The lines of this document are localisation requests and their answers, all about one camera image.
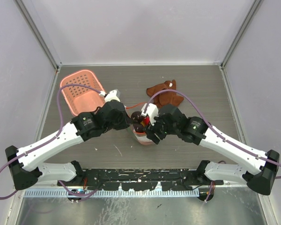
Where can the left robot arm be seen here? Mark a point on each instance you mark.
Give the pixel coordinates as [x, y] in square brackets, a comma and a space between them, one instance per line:
[28, 164]

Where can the white slotted cable duct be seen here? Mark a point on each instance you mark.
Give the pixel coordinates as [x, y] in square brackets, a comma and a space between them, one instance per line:
[58, 193]

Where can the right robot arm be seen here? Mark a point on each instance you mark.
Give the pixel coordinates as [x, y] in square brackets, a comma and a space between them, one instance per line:
[255, 168]

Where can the pink plastic basket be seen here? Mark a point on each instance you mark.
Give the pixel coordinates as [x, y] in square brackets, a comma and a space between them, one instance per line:
[80, 99]

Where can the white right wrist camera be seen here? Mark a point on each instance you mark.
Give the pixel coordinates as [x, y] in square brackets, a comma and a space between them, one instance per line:
[151, 111]

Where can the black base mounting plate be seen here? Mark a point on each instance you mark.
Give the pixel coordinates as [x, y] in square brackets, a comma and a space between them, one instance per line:
[139, 179]

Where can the red tomato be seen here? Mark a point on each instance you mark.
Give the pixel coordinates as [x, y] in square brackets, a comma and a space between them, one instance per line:
[145, 121]

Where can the dark brown round fruit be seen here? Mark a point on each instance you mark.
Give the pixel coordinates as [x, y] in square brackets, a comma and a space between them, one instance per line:
[136, 116]

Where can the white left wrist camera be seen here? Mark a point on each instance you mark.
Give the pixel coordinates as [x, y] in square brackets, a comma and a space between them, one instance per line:
[110, 96]

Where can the brown cloth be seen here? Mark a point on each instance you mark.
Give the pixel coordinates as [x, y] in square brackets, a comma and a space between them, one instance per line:
[165, 98]

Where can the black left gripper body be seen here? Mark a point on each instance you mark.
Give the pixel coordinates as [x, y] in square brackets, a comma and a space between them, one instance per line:
[122, 122]

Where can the clear zip top bag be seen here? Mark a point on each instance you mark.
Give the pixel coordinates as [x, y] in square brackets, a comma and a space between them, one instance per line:
[140, 137]

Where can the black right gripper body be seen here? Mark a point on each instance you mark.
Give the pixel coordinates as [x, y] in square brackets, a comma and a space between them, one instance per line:
[169, 129]

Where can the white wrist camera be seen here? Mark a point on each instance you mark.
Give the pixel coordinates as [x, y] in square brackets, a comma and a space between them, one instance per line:
[151, 111]
[110, 96]

